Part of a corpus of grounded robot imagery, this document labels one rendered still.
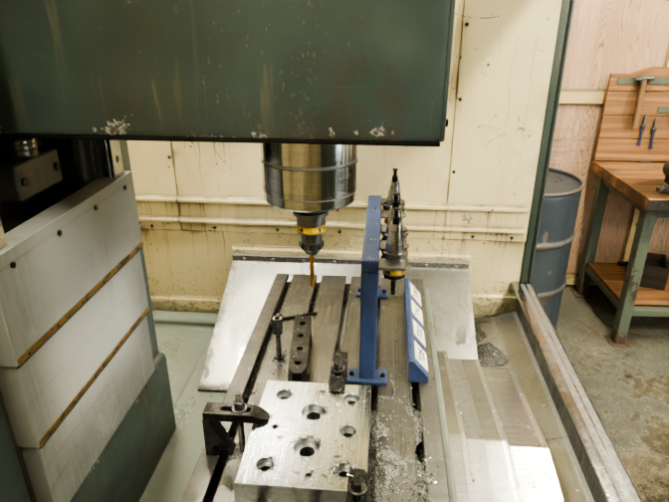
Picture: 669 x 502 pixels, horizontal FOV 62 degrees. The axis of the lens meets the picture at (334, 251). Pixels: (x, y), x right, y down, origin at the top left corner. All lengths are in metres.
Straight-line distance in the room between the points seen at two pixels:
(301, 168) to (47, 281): 0.46
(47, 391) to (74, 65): 0.54
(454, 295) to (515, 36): 0.87
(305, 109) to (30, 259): 0.49
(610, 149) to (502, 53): 1.93
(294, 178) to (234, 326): 1.17
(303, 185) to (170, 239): 1.40
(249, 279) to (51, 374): 1.13
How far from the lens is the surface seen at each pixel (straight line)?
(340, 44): 0.78
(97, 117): 0.89
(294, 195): 0.87
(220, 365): 1.90
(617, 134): 3.75
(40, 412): 1.08
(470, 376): 1.77
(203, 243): 2.19
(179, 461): 1.66
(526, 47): 1.95
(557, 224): 3.11
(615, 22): 3.72
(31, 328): 1.01
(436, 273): 2.09
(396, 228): 1.26
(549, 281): 3.24
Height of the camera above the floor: 1.74
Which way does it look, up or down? 24 degrees down
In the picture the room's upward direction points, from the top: straight up
